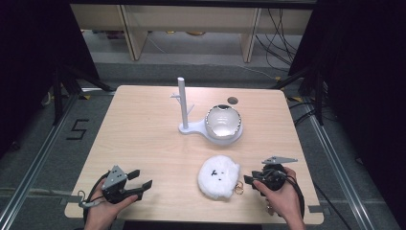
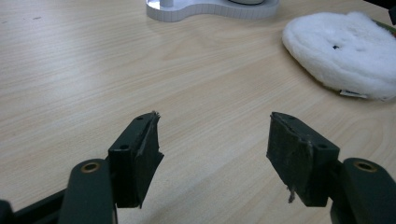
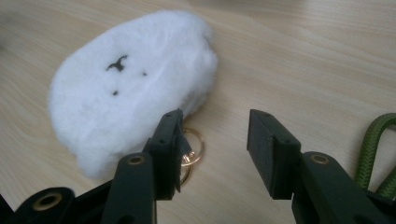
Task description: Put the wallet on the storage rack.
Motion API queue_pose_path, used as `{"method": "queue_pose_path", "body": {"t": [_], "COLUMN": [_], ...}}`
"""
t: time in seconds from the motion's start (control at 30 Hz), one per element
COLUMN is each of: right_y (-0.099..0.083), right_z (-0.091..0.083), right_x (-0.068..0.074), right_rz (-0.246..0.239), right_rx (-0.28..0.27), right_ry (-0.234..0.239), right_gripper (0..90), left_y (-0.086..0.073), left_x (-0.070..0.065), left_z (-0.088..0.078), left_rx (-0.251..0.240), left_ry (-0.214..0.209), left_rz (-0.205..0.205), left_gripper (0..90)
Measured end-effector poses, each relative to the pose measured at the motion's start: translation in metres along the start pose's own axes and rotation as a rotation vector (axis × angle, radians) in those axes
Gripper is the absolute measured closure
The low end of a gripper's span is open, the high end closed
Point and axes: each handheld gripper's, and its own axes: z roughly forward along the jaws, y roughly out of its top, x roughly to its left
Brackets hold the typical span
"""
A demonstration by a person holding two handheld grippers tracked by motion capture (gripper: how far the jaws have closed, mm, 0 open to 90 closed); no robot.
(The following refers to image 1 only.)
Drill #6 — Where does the black floor cable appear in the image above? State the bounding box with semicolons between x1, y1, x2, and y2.
312;180;353;230

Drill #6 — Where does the dark curtain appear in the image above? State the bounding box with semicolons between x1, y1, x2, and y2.
0;0;101;159
287;0;406;226

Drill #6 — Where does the grey table bracket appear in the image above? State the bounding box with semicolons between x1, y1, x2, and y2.
59;195;81;206
307;204;331;215

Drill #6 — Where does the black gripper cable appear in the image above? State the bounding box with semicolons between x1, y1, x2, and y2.
271;170;306;221
78;172;111;224

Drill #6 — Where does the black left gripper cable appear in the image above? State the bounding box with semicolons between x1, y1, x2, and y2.
78;172;111;224

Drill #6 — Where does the white hanger stand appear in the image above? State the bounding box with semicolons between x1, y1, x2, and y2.
170;77;244;147

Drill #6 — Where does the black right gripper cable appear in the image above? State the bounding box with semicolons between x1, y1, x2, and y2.
271;170;306;221

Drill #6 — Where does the white fluffy keychain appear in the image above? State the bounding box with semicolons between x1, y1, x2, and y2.
196;154;245;201

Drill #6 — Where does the black metal stand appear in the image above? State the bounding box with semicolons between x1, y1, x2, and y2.
52;62;117;127
270;65;327;127

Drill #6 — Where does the person's left hand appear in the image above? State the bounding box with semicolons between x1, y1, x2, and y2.
83;178;139;230

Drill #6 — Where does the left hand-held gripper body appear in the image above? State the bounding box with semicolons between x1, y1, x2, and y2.
101;165;143;205

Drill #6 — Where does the aluminium floor rail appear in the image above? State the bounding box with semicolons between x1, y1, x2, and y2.
0;92;80;230
303;102;376;230

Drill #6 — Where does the beige wooden desk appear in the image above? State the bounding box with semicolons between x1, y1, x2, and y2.
70;3;314;63

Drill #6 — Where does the shiny silver bowl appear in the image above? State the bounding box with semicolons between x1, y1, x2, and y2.
204;103;242;140

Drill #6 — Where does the bundle of black floor cables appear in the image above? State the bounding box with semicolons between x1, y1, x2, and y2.
254;9;305;73

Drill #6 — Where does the person's right hand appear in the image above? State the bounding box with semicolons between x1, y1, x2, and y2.
253;167;306;230

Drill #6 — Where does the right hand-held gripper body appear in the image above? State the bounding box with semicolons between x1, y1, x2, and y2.
255;155;299;193

